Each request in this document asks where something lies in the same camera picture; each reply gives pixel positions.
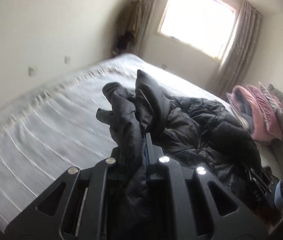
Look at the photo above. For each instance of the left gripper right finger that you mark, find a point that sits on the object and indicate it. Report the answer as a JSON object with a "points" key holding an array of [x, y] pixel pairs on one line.
{"points": [[190, 203]]}

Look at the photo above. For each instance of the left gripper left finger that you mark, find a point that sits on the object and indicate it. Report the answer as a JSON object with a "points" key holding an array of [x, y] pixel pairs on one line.
{"points": [[72, 207]]}

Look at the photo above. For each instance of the black quilted puffer jacket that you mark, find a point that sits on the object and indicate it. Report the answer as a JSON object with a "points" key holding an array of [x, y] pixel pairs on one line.
{"points": [[193, 131]]}

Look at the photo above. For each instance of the pink velvet pillow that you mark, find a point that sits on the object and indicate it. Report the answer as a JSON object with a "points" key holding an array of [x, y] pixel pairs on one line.
{"points": [[266, 124]]}

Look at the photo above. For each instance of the grey pink pillow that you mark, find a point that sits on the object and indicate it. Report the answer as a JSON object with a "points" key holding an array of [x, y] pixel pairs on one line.
{"points": [[274, 103]]}

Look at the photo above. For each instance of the pink grey folded blanket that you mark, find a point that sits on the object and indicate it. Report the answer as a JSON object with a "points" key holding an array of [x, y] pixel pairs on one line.
{"points": [[246, 106]]}

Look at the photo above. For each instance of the right grey curtain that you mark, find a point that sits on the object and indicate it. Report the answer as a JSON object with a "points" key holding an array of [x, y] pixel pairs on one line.
{"points": [[239, 51]]}

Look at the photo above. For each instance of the grey curtain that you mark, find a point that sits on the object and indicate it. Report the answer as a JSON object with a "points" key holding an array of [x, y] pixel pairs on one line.
{"points": [[239, 51], [147, 9]]}

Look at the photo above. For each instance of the hanging beige coat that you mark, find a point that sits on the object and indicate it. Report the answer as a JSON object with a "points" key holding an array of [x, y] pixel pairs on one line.
{"points": [[127, 27]]}

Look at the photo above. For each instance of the bright window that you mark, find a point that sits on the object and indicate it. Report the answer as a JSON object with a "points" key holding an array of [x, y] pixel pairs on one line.
{"points": [[205, 25]]}

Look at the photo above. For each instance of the left grey curtain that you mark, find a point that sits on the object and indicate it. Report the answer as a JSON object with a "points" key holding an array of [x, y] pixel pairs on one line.
{"points": [[147, 9]]}

